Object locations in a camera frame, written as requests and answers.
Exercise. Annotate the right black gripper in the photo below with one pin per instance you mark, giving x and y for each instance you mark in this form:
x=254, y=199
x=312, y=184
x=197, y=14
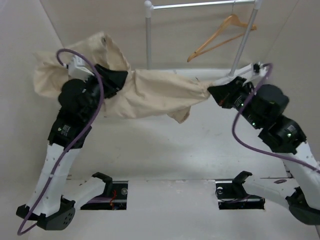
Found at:
x=223, y=94

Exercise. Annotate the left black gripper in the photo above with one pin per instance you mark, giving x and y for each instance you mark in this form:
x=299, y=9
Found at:
x=115, y=78

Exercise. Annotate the beige trousers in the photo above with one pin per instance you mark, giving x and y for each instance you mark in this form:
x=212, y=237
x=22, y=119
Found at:
x=145, y=92

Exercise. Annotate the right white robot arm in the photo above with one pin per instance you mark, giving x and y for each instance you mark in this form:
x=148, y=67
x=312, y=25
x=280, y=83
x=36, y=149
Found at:
x=300, y=192

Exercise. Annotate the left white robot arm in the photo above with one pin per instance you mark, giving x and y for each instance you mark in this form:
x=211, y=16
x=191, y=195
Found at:
x=47, y=207

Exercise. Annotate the white clothes rack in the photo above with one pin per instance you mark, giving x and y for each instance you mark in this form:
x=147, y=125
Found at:
x=232, y=20

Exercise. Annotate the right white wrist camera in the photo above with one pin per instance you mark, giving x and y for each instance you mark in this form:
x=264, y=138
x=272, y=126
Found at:
x=259, y=69

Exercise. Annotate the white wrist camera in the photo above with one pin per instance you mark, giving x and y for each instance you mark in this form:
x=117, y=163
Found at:
x=259, y=69
x=77, y=69

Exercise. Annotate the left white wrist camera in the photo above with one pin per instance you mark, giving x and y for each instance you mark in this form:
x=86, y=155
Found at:
x=77, y=69

